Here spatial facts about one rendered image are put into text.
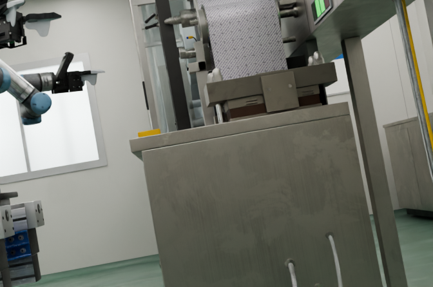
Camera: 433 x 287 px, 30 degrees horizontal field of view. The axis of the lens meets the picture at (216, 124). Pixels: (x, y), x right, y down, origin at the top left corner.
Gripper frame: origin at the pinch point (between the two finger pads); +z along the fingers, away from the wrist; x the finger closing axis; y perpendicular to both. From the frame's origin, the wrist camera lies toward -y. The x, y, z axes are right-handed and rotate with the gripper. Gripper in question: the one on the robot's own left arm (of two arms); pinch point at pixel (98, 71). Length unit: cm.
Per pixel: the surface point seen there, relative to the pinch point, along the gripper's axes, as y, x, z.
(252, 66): 5, 76, 25
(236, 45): -2, 73, 21
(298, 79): 11, 99, 26
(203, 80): 8, 62, 13
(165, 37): -9.0, 32.8, 15.0
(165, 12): -18.2, 32.3, 16.7
